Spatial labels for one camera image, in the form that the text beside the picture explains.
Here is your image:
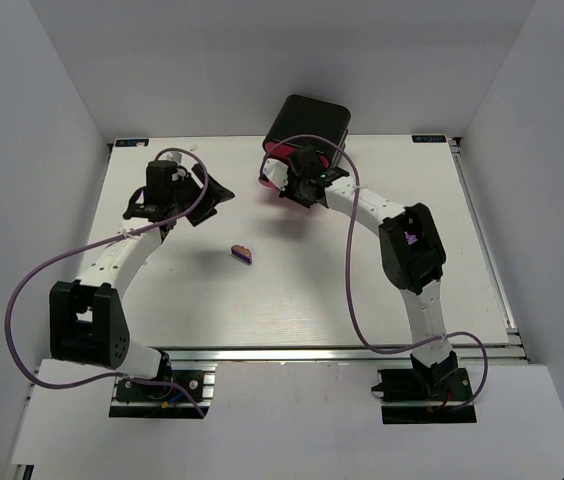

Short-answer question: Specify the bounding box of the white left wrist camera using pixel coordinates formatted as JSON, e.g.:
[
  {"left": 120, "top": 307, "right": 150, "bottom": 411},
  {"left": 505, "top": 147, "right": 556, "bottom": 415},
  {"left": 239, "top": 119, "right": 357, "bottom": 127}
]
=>
[{"left": 164, "top": 151, "right": 188, "bottom": 178}]

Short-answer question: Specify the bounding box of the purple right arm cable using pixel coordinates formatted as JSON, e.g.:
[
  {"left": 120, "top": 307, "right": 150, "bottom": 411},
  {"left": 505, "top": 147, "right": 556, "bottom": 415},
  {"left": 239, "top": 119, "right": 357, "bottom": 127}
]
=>
[{"left": 260, "top": 133, "right": 489, "bottom": 412}]

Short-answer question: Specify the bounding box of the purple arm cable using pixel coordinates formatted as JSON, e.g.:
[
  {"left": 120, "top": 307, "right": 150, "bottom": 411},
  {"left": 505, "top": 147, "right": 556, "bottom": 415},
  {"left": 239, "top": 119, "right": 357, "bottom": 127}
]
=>
[
  {"left": 4, "top": 147, "right": 211, "bottom": 419},
  {"left": 260, "top": 133, "right": 489, "bottom": 412}
]

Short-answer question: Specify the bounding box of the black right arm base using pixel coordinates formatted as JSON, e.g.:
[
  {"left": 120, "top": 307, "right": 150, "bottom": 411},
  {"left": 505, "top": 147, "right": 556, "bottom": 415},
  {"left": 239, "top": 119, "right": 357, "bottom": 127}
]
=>
[{"left": 371, "top": 352, "right": 477, "bottom": 425}]

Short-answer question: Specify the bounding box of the purple curved butterfly lego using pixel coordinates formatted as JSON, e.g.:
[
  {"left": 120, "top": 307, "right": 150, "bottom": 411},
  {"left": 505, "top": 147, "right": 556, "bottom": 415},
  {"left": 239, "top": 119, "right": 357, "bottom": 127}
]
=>
[{"left": 230, "top": 245, "right": 253, "bottom": 264}]

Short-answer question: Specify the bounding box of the aluminium front rail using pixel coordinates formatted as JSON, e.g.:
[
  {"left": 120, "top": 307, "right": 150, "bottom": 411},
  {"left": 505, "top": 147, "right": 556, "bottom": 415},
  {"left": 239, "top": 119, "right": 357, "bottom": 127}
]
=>
[{"left": 51, "top": 344, "right": 528, "bottom": 366}]

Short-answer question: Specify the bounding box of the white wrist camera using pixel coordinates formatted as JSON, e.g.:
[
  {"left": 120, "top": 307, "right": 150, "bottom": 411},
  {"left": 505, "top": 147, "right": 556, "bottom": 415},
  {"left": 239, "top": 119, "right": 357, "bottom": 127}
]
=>
[
  {"left": 164, "top": 151, "right": 188, "bottom": 178},
  {"left": 261, "top": 158, "right": 288, "bottom": 192}
]

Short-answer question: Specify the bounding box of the blue label left corner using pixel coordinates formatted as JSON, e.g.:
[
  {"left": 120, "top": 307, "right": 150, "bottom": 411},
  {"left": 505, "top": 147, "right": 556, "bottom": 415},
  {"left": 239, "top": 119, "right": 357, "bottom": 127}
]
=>
[{"left": 114, "top": 138, "right": 149, "bottom": 148}]

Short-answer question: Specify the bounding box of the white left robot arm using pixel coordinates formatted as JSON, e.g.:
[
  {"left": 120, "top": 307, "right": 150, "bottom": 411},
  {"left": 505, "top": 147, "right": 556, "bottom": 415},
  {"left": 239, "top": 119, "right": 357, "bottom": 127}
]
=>
[{"left": 49, "top": 160, "right": 235, "bottom": 380}]

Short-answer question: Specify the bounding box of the pink drawer with black knob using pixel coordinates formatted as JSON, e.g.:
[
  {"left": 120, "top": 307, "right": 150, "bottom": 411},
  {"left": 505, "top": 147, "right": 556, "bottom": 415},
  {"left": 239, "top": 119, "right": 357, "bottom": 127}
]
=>
[{"left": 263, "top": 142, "right": 299, "bottom": 158}]

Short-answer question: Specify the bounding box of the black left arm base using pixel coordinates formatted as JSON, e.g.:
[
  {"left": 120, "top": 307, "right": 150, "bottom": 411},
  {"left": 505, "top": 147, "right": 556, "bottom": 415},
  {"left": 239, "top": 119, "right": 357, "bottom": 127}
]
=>
[{"left": 108, "top": 362, "right": 216, "bottom": 420}]

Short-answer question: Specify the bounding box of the black drawer cabinet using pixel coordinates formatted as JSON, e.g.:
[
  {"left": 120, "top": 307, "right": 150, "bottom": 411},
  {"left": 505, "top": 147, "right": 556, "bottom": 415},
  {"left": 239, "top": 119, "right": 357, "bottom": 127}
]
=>
[{"left": 262, "top": 94, "right": 351, "bottom": 167}]

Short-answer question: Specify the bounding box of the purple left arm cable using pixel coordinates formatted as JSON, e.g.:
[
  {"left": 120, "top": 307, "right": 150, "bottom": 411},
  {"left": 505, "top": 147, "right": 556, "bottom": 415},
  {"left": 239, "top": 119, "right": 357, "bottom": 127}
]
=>
[{"left": 4, "top": 147, "right": 211, "bottom": 419}]

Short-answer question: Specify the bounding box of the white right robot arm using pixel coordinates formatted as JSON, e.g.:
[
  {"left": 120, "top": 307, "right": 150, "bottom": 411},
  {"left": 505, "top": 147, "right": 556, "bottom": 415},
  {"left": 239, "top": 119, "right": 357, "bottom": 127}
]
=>
[{"left": 281, "top": 147, "right": 456, "bottom": 376}]

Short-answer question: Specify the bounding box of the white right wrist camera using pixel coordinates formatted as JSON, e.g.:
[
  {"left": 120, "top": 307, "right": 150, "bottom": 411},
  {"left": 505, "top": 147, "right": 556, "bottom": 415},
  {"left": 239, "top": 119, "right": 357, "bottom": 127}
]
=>
[{"left": 261, "top": 158, "right": 288, "bottom": 192}]

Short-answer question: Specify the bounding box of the purple butterfly lego brick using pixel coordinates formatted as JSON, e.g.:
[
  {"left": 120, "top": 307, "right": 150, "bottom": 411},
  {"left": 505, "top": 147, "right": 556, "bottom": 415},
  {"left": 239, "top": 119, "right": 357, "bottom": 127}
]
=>
[{"left": 405, "top": 232, "right": 418, "bottom": 245}]

